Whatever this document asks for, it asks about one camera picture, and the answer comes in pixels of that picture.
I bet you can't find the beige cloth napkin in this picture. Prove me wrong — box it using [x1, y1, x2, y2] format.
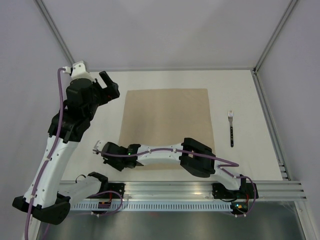
[117, 88, 217, 171]

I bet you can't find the black-handled fork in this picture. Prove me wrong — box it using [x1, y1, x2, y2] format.
[227, 110, 234, 148]

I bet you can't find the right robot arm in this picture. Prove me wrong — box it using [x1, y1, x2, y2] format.
[93, 137, 258, 201]

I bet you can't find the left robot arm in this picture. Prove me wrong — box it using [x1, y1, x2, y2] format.
[12, 71, 120, 225]

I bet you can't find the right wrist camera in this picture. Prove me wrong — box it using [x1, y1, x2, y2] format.
[92, 140, 107, 154]

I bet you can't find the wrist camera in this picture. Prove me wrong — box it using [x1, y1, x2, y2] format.
[62, 60, 95, 82]
[92, 140, 107, 154]

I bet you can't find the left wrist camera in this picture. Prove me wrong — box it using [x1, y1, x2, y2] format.
[62, 60, 95, 82]

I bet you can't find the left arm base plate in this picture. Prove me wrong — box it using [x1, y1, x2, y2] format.
[100, 182, 126, 200]

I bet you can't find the white slotted cable duct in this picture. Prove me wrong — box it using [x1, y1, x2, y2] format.
[71, 200, 232, 212]

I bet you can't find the left aluminium frame post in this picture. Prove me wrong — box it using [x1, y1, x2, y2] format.
[33, 0, 75, 65]

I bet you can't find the aluminium frame post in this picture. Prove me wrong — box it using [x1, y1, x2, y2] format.
[33, 0, 75, 65]
[251, 0, 300, 75]

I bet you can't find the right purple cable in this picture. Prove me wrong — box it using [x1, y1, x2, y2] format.
[96, 147, 257, 208]

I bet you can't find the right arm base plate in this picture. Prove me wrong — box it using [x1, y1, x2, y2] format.
[212, 183, 259, 200]

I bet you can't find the aluminium front rail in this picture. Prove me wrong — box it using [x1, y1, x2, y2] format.
[57, 181, 308, 201]

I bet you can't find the aluminium rail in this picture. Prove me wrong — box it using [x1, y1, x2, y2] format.
[250, 68, 292, 181]
[57, 181, 308, 201]

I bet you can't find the right side aluminium rail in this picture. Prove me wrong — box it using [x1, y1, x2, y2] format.
[250, 68, 292, 181]

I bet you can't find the right aluminium frame post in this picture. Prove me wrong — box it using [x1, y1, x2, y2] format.
[251, 0, 300, 75]

